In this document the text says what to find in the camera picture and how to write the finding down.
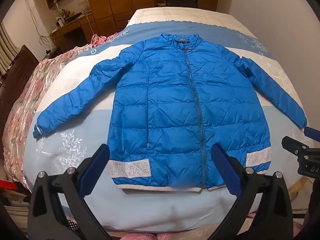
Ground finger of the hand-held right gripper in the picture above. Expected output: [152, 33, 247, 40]
[281, 136, 310, 157]
[303, 127, 320, 139]

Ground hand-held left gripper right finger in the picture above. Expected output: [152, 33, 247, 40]
[211, 143, 297, 240]

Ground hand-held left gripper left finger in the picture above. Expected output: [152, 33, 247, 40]
[27, 144, 113, 240]

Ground blue puffer jacket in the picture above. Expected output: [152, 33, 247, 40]
[33, 32, 307, 192]

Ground pink cloth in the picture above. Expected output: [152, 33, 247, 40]
[120, 231, 233, 240]

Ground pink floral blanket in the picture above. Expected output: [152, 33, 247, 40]
[4, 34, 120, 190]

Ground wooden desk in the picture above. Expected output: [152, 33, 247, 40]
[50, 11, 95, 50]

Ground white curtain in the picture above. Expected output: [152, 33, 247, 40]
[0, 21, 18, 85]

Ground wooden wardrobe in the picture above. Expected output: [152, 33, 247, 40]
[80, 0, 220, 43]

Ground black chair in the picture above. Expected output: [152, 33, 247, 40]
[165, 0, 199, 8]

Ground wall cables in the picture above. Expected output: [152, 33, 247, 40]
[24, 0, 55, 46]

